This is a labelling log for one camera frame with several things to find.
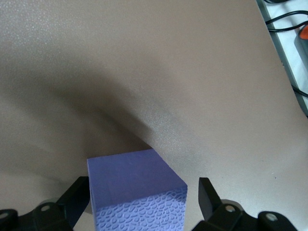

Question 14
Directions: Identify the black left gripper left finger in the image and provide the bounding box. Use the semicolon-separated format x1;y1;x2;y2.
0;176;91;231

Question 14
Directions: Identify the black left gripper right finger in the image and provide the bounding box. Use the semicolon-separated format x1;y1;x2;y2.
192;177;299;231

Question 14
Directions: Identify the purple foam block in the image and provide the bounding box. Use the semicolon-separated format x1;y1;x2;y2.
87;148;188;231

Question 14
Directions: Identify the brown table mat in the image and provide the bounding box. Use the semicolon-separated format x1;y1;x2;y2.
0;0;308;231

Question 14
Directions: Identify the grey orange device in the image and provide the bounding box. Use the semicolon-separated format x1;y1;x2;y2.
294;24;308;56

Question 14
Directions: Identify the white table edge rail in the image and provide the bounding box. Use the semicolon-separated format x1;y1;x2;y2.
256;0;308;118

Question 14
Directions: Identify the black cable bundle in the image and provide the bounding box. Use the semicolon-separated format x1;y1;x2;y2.
263;0;308;98

